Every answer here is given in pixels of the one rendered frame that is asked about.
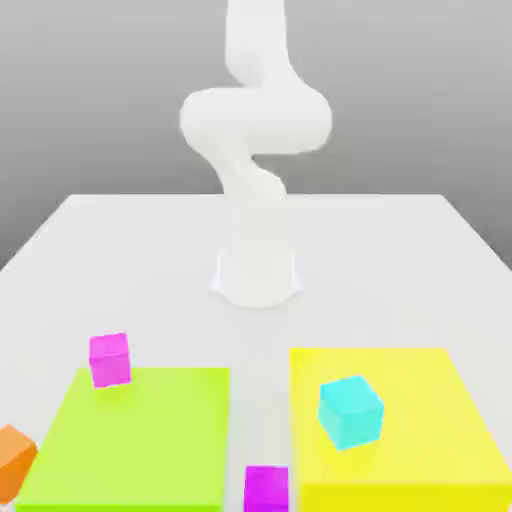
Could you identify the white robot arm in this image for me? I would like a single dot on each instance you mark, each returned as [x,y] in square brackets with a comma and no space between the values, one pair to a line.
[256,120]

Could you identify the small pink cube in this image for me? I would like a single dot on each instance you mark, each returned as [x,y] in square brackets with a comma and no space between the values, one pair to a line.
[110,360]

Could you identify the small cyan cube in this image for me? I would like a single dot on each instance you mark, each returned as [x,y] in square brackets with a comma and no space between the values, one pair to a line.
[351,414]

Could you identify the small purple cube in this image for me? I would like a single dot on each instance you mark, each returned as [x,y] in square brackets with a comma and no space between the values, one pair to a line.
[266,490]

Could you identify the small orange cube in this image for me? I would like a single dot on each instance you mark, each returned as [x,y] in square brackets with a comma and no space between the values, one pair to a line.
[12,460]

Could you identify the large lime green box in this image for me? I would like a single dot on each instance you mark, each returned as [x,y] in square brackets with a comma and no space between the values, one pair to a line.
[132,440]

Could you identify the large yellow box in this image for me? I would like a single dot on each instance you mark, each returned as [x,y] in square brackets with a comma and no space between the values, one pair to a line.
[420,460]

